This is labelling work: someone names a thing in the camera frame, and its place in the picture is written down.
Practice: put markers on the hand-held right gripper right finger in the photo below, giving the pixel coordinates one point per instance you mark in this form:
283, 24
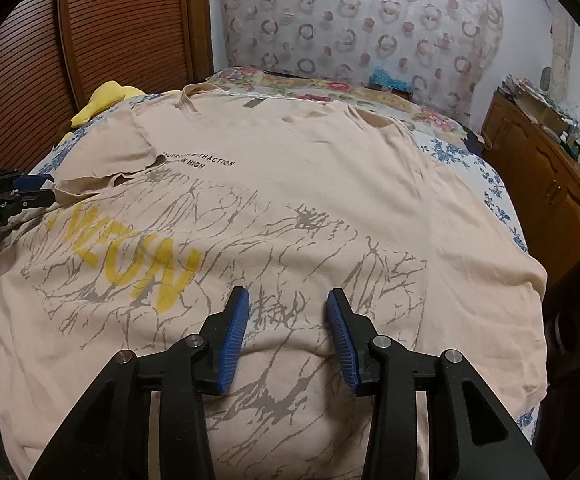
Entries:
342, 345

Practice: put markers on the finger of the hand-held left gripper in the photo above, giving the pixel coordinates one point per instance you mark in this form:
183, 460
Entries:
35, 180
32, 200

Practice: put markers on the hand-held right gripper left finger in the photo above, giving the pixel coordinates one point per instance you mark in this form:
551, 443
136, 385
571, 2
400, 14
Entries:
234, 340

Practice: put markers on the beige printed t-shirt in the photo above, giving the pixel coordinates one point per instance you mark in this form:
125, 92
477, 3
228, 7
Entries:
290, 200

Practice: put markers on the yellow cloth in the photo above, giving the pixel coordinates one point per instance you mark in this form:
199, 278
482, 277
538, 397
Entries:
102, 100

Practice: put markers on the wooden louvered wardrobe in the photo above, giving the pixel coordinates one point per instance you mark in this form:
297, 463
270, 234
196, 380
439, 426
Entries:
110, 35

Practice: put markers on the blue floral bedsheet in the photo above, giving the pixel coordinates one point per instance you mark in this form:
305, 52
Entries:
494, 180

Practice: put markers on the colourful flowered quilt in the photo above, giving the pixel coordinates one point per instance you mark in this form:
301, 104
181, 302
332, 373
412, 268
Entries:
320, 91

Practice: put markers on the wooden dresser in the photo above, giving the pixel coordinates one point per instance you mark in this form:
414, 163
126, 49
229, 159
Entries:
544, 180

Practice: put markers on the teal plastic item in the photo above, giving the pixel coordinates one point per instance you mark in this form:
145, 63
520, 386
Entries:
389, 80

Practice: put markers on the cardboard box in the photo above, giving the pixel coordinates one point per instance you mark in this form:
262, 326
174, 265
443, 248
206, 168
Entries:
539, 107

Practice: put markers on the circle patterned curtain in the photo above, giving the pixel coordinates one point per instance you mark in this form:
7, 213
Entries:
349, 20

